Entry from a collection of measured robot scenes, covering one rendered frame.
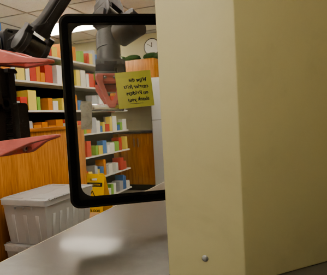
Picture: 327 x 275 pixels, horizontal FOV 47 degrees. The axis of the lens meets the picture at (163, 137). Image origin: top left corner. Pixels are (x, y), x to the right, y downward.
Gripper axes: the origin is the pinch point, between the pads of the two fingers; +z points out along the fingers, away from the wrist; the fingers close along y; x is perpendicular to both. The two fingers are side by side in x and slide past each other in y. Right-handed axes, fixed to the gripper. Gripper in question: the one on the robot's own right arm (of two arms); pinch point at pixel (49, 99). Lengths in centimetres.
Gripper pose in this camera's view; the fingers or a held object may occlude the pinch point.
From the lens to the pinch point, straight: 51.3
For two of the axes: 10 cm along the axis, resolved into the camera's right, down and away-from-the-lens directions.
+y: -0.7, -10.0, -0.5
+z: 9.3, -0.5, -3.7
